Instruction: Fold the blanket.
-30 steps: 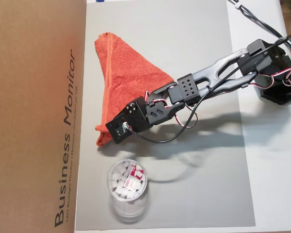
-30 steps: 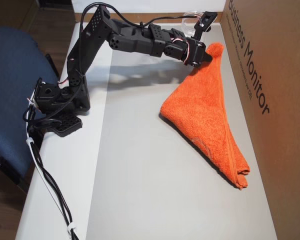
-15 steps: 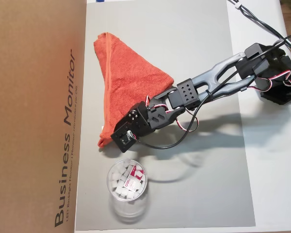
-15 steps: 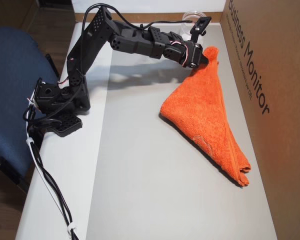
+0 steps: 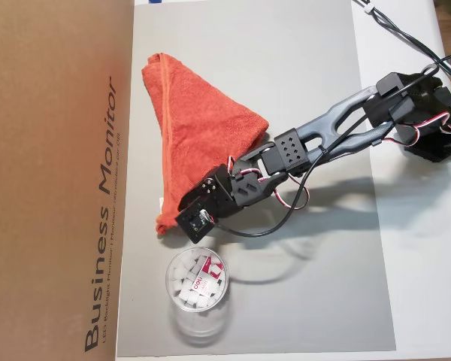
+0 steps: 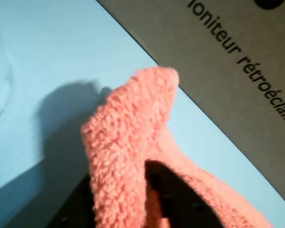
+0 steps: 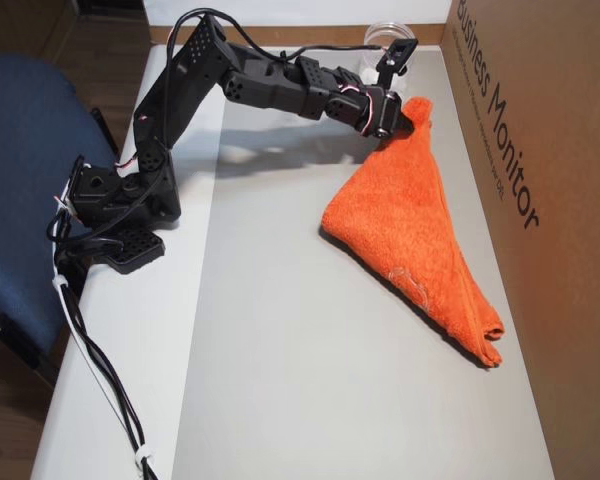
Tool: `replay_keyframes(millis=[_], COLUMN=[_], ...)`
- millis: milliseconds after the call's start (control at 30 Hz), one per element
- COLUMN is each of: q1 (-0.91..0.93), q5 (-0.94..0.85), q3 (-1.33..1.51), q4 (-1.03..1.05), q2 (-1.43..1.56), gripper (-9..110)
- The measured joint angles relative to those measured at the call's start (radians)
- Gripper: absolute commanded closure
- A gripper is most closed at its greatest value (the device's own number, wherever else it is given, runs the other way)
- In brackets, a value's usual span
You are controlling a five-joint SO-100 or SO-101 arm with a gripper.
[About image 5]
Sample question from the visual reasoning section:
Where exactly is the red white label card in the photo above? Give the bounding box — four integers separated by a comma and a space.
189, 254, 226, 298

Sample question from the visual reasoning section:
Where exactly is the clear plastic jar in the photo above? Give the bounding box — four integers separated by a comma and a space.
164, 246, 232, 347

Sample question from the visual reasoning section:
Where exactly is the orange terry towel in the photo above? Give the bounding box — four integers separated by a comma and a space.
141, 52, 271, 237

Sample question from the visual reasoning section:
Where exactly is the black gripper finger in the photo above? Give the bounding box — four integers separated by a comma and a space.
178, 182, 207, 211

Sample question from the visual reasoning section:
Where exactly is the grey table mat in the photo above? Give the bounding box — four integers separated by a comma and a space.
116, 3, 398, 354

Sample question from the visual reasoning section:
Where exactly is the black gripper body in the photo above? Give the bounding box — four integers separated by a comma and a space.
198, 164, 245, 223

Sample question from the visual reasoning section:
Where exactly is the cardboard Business Monitor box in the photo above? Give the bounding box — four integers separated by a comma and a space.
0, 0, 136, 361

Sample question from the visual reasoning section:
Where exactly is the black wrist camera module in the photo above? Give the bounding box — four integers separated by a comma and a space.
174, 202, 216, 245

